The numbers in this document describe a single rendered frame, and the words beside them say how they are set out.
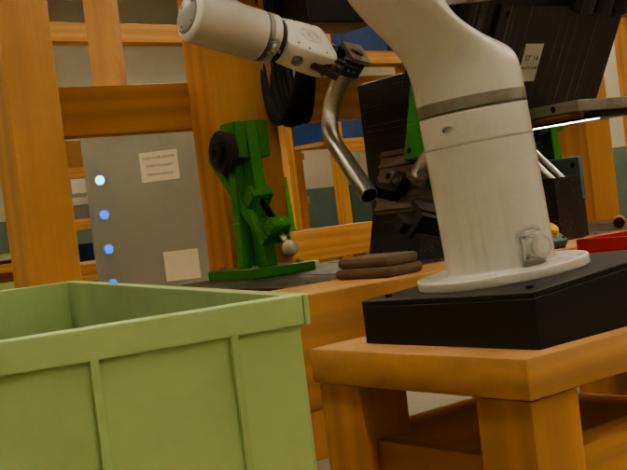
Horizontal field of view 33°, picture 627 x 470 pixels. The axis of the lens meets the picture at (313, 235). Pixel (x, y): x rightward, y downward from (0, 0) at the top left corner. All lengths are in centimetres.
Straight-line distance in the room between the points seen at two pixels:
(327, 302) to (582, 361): 43
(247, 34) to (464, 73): 66
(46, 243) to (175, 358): 126
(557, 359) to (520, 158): 24
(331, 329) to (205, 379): 79
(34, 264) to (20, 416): 127
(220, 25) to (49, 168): 39
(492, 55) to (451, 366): 33
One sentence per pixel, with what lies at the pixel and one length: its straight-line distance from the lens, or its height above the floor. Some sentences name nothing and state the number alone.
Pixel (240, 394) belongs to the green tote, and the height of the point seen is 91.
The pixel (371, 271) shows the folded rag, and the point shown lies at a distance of 148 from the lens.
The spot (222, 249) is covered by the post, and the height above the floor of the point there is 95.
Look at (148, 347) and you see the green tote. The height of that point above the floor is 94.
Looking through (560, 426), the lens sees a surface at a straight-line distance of 104.
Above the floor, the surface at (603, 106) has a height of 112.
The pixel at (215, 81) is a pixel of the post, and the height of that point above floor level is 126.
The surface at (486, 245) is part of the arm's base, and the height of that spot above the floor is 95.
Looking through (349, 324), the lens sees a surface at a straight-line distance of 140.
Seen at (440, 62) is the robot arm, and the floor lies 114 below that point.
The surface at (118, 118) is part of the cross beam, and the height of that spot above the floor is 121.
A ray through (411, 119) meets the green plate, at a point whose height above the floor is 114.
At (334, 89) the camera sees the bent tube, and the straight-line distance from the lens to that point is 190.
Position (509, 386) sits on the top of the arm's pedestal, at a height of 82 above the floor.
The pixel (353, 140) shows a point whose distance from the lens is 719.
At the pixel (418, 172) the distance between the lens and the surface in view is 182.
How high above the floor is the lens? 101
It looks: 2 degrees down
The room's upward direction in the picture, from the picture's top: 7 degrees counter-clockwise
